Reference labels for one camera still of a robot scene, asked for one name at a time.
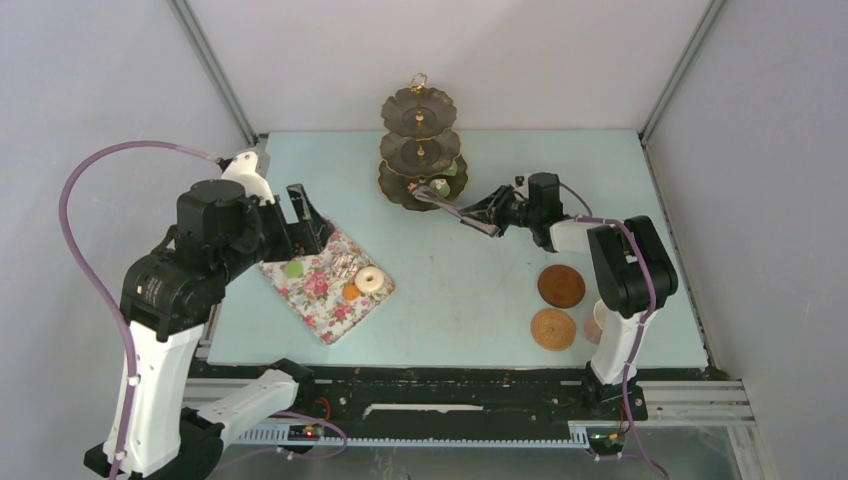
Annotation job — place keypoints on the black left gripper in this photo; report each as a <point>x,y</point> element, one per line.
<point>307,236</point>

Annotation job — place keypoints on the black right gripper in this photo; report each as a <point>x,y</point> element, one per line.
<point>491,209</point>

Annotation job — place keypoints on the green striped cake slice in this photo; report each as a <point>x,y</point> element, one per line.
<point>451,171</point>

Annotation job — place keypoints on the chocolate drizzled donut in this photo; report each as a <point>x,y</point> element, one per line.
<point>344,265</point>

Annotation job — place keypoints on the stainless steel serving tongs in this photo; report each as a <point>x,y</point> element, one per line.
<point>450,210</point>

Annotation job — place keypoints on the three tier dessert stand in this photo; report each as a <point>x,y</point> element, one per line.
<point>419,144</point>

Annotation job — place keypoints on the white glazed donut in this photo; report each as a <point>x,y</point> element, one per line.
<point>369,280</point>

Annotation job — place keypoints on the small orange pastry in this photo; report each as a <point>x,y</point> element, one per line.
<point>350,292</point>

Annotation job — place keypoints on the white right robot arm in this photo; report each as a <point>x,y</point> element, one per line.
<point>633,271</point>

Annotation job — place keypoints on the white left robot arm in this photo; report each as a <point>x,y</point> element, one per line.
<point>224,227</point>

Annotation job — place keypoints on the green macaron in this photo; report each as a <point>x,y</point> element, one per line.
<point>293,269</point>

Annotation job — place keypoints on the floral square tray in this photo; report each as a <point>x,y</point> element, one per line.
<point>316,296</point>

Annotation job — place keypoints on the woven rattan coaster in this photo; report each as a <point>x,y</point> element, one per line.
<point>553,329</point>
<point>561,286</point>

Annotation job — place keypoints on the pink mug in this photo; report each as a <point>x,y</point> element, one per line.
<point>594,324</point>

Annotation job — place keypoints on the left aluminium frame post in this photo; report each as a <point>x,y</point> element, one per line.
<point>203,49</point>

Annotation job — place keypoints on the aluminium frame post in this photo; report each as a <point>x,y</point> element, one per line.
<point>203,49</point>
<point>698,38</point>

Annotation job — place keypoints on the right aluminium frame post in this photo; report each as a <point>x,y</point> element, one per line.
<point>698,38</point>

